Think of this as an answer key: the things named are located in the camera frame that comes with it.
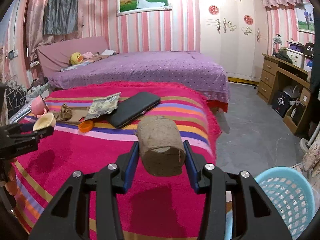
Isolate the light blue laundry basket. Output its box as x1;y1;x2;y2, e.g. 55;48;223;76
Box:
223;166;316;240

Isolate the floral beige curtain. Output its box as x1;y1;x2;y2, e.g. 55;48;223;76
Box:
302;138;319;178

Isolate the black box under desk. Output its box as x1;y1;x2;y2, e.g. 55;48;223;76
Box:
272;91;292;118

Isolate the camouflage snack packet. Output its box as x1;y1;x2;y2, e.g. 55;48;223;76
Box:
84;93;121;121

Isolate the pink headboard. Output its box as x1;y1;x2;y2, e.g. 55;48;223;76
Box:
36;36;109;77

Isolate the desk lamp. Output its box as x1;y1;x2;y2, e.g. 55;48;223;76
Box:
272;34;283;53

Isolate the cream round bowl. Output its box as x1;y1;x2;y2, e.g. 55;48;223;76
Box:
33;112;56;131

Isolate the wooden desk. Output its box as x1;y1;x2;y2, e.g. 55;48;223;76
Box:
258;54;311;138

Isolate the small wedding portrait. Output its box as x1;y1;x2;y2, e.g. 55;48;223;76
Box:
295;2;315;34

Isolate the person's left hand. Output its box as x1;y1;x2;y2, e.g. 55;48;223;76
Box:
1;158;17;196

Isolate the white wardrobe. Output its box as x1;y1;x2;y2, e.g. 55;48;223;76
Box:
199;0;268;82

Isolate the brown paper ball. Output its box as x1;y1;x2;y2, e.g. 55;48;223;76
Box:
55;103;72;121

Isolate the purple dotted bedspread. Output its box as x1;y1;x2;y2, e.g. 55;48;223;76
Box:
48;51;230;103

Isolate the black wallet case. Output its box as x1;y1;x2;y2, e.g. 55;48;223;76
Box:
107;92;161;129

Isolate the pink pig mug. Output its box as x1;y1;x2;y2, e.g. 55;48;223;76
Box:
31;95;49;118

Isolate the brown phone case tray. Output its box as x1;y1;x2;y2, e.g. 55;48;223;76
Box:
53;107;89;125

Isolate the brown paper roll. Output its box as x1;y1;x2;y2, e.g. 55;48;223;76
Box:
136;115;186;177

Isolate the grey hanging curtain cloth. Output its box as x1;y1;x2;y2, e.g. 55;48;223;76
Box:
43;0;78;36

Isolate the striped magenta blanket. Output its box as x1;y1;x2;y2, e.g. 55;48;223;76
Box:
14;82;221;239

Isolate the black patterned bag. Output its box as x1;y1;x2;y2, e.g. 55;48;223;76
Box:
5;85;27;118

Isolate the black hanging garment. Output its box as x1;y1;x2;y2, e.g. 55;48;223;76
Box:
310;9;319;125

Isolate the yellow duck plush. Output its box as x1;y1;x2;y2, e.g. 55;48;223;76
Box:
70;53;84;66

